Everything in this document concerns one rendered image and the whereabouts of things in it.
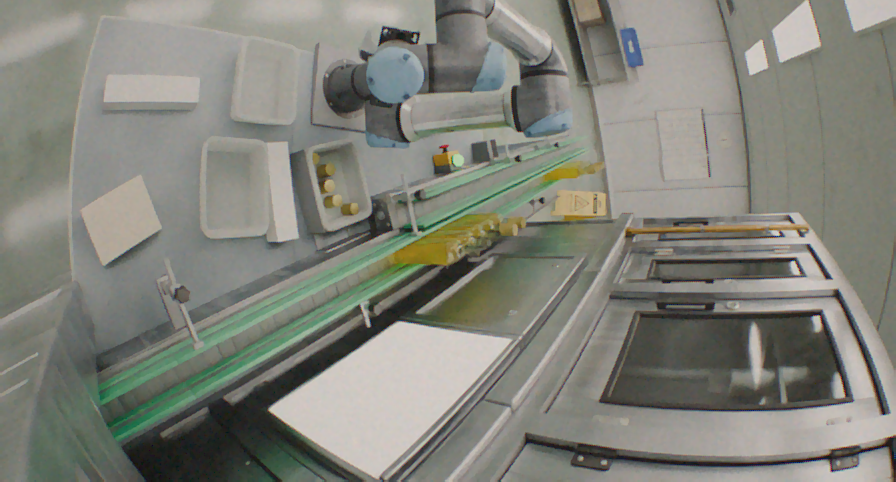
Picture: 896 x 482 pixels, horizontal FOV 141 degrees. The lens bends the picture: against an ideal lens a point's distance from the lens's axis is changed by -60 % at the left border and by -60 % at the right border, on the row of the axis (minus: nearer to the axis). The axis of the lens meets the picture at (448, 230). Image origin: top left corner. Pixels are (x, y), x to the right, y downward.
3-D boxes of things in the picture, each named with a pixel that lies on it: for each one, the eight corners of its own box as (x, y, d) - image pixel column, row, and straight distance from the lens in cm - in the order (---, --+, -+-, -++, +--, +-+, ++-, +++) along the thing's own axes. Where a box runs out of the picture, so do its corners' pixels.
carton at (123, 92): (105, 84, 97) (107, 74, 91) (193, 86, 100) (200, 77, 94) (102, 110, 95) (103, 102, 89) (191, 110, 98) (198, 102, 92)
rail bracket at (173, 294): (170, 332, 91) (196, 359, 70) (143, 258, 88) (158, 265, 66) (187, 323, 91) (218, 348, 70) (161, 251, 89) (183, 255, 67)
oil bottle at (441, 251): (394, 263, 110) (456, 266, 97) (389, 244, 109) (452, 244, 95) (407, 256, 114) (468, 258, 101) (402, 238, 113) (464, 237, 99)
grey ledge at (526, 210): (446, 259, 144) (472, 259, 138) (441, 236, 142) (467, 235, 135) (542, 197, 224) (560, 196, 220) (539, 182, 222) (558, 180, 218)
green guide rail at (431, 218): (403, 228, 112) (425, 227, 107) (403, 225, 112) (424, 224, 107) (578, 149, 266) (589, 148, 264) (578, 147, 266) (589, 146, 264)
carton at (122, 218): (82, 212, 91) (80, 210, 83) (137, 179, 92) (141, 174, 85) (103, 263, 91) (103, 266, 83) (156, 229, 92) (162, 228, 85)
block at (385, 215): (375, 231, 114) (392, 231, 109) (367, 199, 113) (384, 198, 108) (383, 227, 117) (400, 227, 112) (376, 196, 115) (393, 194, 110)
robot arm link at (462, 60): (503, 13, 58) (425, 13, 56) (511, 86, 54) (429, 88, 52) (492, 32, 65) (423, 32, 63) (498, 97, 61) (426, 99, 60)
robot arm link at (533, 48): (568, 37, 102) (476, -56, 60) (573, 78, 99) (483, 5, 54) (525, 43, 105) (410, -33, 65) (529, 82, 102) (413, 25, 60)
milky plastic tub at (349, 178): (308, 234, 107) (327, 234, 100) (289, 153, 106) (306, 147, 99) (355, 216, 117) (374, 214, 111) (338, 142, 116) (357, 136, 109)
